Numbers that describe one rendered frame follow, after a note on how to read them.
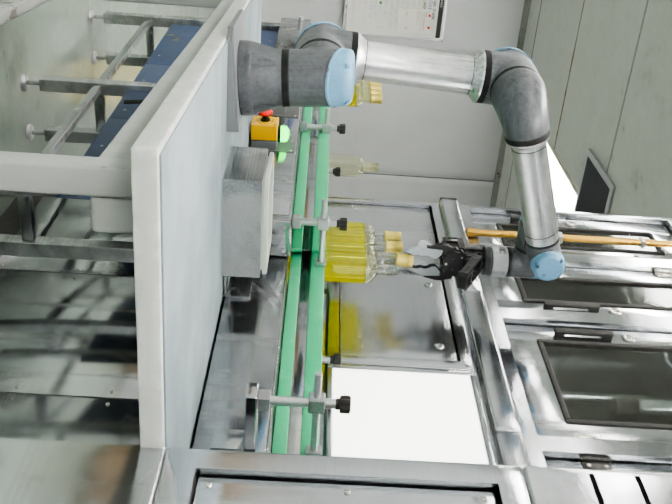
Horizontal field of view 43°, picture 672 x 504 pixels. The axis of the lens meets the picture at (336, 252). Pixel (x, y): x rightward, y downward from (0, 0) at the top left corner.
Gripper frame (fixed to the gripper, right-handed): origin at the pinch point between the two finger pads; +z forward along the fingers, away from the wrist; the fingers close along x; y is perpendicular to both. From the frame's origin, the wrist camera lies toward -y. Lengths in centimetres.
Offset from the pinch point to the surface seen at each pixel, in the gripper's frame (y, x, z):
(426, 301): 1.8, -12.7, -5.9
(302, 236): -2.5, 6.2, 26.7
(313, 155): 31.0, 13.7, 25.2
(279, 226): -12.9, 13.7, 31.9
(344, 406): -77, 14, 18
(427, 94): 588, -143, -76
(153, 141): -91, 63, 44
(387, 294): 4.1, -12.7, 4.0
